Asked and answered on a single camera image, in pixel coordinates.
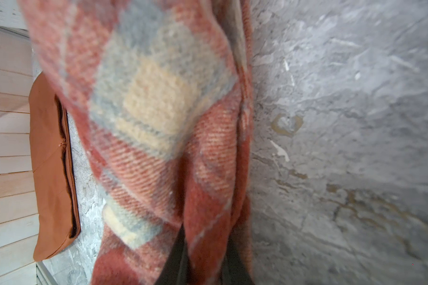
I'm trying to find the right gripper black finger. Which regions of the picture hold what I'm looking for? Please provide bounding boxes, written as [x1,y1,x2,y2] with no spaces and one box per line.
[221,238,254,285]

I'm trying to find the rust brown skirt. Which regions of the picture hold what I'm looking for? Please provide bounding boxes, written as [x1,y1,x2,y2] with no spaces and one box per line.
[29,73,81,262]

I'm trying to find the red plaid skirt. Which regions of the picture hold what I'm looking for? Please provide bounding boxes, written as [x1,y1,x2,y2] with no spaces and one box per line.
[19,1,254,285]

